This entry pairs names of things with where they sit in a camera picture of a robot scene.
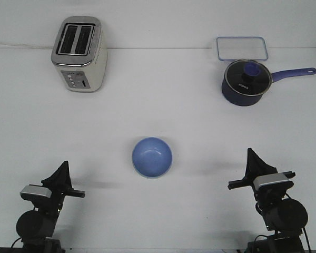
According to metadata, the silver two-slot toaster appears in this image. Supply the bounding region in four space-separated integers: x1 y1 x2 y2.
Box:
51 16 108 93

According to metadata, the blue bowl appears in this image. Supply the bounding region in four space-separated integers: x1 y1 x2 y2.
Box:
132 137 173 179

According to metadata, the white toaster power cord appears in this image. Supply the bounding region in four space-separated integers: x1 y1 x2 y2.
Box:
0 40 55 50

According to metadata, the glass pot lid blue knob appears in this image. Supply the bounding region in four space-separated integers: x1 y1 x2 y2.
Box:
224 60 272 96

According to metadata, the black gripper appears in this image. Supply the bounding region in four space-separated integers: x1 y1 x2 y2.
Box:
228 148 295 210
31 161 85 219

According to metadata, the blue saucepan with handle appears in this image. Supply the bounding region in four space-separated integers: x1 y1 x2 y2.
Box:
222 67 316 106

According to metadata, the clear blue-rimmed container lid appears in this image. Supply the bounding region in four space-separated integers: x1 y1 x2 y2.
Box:
216 36 269 61

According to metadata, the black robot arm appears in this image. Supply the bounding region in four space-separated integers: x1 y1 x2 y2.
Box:
16 161 85 252
228 148 308 252

